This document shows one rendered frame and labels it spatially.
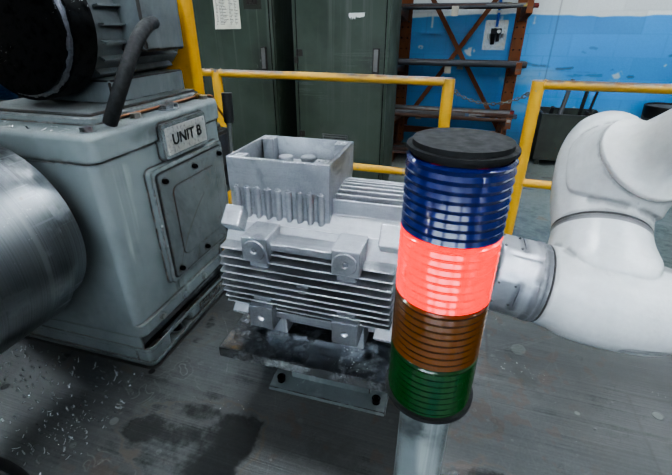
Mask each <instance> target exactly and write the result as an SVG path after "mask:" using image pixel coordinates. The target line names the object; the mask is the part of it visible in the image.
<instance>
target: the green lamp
mask: <svg viewBox="0 0 672 475"><path fill-rule="evenodd" d="M477 361H478V357H477V359H476V360H475V362H474V363H473V364H471V365H470V366H468V367H467V368H465V369H462V370H459V371H454V372H436V371H430V370H427V369H423V368H421V367H418V366H416V365H414V364H412V363H411V362H409V361H408V360H406V359H405V358H404V357H403V356H402V355H400V353H399V352H398V351H397V350H396V348H395V346H394V344H393V341H392V336H391V348H390V362H389V374H388V380H389V385H390V389H391V391H392V393H393V395H394V397H395V398H396V399H397V400H398V402H399V403H400V404H402V405H403V406H404V407H405V408H407V409H408V410H410V411H412V412H413V413H416V414H418V415H421V416H424V417H430V418H444V417H449V416H452V415H454V414H457V413H458V412H460V411H461V410H462V409H463V408H464V407H465V405H466V404H467V402H468V400H469V398H470V394H471V389H472V384H473V380H474V375H475V370H476V365H477Z"/></svg>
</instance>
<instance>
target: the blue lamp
mask: <svg viewBox="0 0 672 475"><path fill-rule="evenodd" d="M406 156H407V159H406V161H405V164H406V168H405V175H406V176H405V177H404V183H405V184H404V186H403V190H404V193H403V202H402V211H401V214H402V217H401V224H402V227H403V228H404V229H405V230H406V231H407V232H408V233H409V234H411V235H412V236H414V237H416V238H417V239H419V240H421V241H423V242H426V243H429V244H432V245H435V246H440V247H445V248H451V249H476V248H482V247H486V246H490V245H492V244H495V243H497V242H498V241H500V240H501V239H502V238H503V236H504V229H505V227H506V220H507V218H508V213H507V212H508V211H509V209H510V205H509V203H510V202H511V199H512V198H511V194H512V193H513V185H514V184H515V175H516V174H517V168H516V167H517V166H518V165H519V160H518V159H516V160H513V161H512V162H511V163H510V164H507V165H505V166H501V167H496V168H486V169H467V168H455V167H448V166H442V165H437V164H433V163H429V162H426V161H424V160H421V159H419V158H417V157H416V156H414V155H413V153H412V152H411V151H410V150H409V149H408V150H407V151H406Z"/></svg>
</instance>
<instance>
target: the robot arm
mask: <svg viewBox="0 0 672 475"><path fill-rule="evenodd" d="M671 206H672V109H670V110H668V111H666V112H664V113H662V114H660V115H658V116H656V117H654V118H652V119H650V120H647V121H645V120H642V119H640V118H638V117H637V116H635V115H632V114H630V113H627V112H623V111H604V112H599V113H596V114H593V115H591V116H588V117H587V118H585V119H583V120H582V121H580V122H579V123H578V124H577V125H576V126H575V127H574V128H573V129H572V130H571V131H570V133H569V134H568V135H567V137H566V139H565V140H564V142H563V144H562V146H561V148H560V150H559V153H558V156H557V159H556V163H555V168H554V173H553V179H552V186H551V195H550V216H551V231H550V236H549V240H548V244H546V243H545V242H541V241H533V240H529V239H525V238H521V237H517V236H513V235H509V234H505V233H504V236H503V237H504V238H503V241H502V247H501V249H500V256H499V261H498V264H497V270H496V273H495V279H494V285H493V288H492V293H491V299H490V303H489V309H488V310H491V311H494V312H498V313H501V314H505V315H508V316H512V317H516V318H518V319H519V320H523V321H529V322H532V323H535V324H538V325H540V326H542V327H544V328H546V329H547V330H549V331H551V332H552V333H554V334H556V335H558V336H561V337H563V338H566V339H569V340H571V341H574V342H578V343H581V344H584V345H587V346H591V347H595V348H600V349H604V350H609V351H614V352H619V353H624V354H630V355H637V356H648V357H660V356H665V355H672V269H671V268H668V267H665V266H664V263H663V260H662V258H661V256H660V254H659V252H658V250H657V247H656V244H655V240H654V227H655V221H658V220H661V219H662V218H663V217H664V216H665V214H666V213H667V211H668V210H669V209H670V207H671Z"/></svg>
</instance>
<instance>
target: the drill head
mask: <svg viewBox="0 0 672 475"><path fill-rule="evenodd" d="M86 264H87V259H86V249H85V244H84V240H83V237H82V234H81V231H80V229H79V226H78V224H77V222H76V220H75V218H74V216H73V214H72V212H71V210H70V209H69V207H68V205H67V204H66V202H65V201H64V199H63V198H62V197H61V195H60V194H59V193H58V191H57V190H56V189H55V188H54V186H53V185H52V184H51V183H50V182H49V181H48V180H47V179H46V178H45V177H44V176H43V175H42V174H41V173H40V172H39V171H38V170H37V169H36V168H35V167H33V166H32V165H31V164H30V163H29V162H27V161H26V160H25V159H23V158H22V157H20V156H19V155H17V154H16V153H14V152H12V151H10V150H9V149H7V148H5V147H2V146H0V355H1V354H2V353H3V352H5V351H6V350H8V349H9V348H10V347H12V346H13V345H15V344H16V343H17V342H19V341H20V340H22V339H23V338H24V337H26V336H27V335H29V334H30V333H31V332H33V331H34V330H36V329H37V328H38V327H40V326H41V325H43V324H44V323H45V322H47V321H48V320H50V319H51V318H53V317H54V316H55V315H57V314H58V313H60V312H61V311H62V310H63V309H65V307H66V306H67V305H68V304H69V302H70V300H71V298H72V295H73V292H74V291H75V290H76V289H77V288H78V287H79V286H80V284H81V283H82V281H83V278H84V276H85V272H86Z"/></svg>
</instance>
